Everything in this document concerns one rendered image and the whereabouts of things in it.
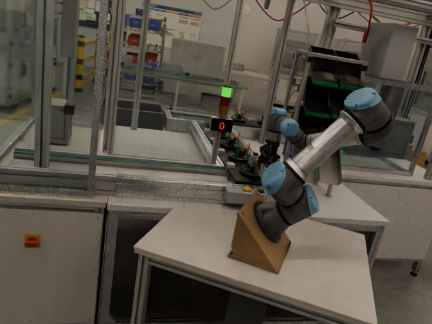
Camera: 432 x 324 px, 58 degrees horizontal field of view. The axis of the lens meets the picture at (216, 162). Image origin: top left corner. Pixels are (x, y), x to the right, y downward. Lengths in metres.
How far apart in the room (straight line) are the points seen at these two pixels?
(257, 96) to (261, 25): 3.64
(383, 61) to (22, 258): 2.59
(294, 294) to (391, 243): 2.13
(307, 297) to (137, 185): 0.93
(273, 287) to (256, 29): 11.53
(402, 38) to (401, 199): 1.20
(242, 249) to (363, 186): 1.74
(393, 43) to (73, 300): 2.61
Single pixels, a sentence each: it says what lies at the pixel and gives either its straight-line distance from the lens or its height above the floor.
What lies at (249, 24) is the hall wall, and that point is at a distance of 12.67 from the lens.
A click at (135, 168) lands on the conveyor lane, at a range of 2.16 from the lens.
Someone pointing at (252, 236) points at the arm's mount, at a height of 0.98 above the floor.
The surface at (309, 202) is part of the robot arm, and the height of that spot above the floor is 1.13.
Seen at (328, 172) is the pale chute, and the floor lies 1.04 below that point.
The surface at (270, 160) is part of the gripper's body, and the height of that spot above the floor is 1.15.
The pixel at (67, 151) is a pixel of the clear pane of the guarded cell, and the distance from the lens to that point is 1.85.
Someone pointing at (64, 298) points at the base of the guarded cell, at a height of 0.32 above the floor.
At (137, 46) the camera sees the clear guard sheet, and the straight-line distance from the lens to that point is 2.09.
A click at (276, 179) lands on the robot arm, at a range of 1.46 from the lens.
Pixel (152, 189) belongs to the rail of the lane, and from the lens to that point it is 1.93.
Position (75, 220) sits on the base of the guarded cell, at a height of 0.76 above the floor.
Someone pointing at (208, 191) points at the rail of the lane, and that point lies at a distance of 1.97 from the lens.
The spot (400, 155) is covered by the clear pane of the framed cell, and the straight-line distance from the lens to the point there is 3.36.
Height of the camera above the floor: 1.68
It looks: 18 degrees down
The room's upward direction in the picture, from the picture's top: 10 degrees clockwise
